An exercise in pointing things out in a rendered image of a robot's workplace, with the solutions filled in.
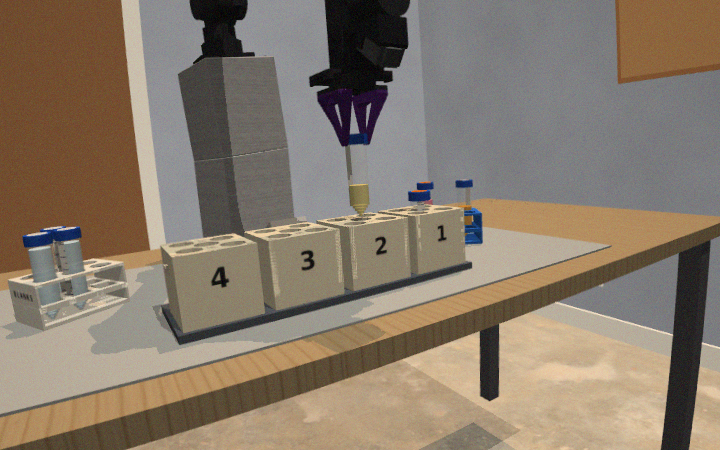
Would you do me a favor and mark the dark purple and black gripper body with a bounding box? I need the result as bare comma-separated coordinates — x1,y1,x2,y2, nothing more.
309,68,393,96

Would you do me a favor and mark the white tube rack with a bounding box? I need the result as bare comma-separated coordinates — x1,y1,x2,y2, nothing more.
7,259,130,331

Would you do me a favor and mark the grey flat mat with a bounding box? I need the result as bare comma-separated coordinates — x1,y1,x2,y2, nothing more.
0,227,612,417

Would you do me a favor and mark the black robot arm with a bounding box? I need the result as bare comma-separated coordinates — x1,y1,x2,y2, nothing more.
190,0,410,71

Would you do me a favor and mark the blue tube rack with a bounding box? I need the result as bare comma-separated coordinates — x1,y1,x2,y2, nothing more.
464,208,483,244

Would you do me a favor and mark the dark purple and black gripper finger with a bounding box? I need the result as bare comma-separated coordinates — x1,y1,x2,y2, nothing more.
352,89,388,145
317,89,353,147

